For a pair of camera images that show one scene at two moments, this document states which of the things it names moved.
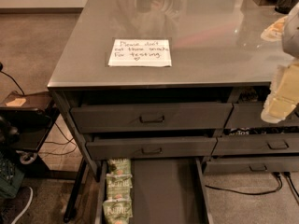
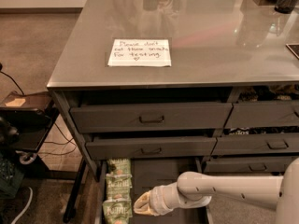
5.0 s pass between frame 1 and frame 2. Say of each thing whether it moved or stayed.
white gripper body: moved
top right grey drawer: stayed
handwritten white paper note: stayed
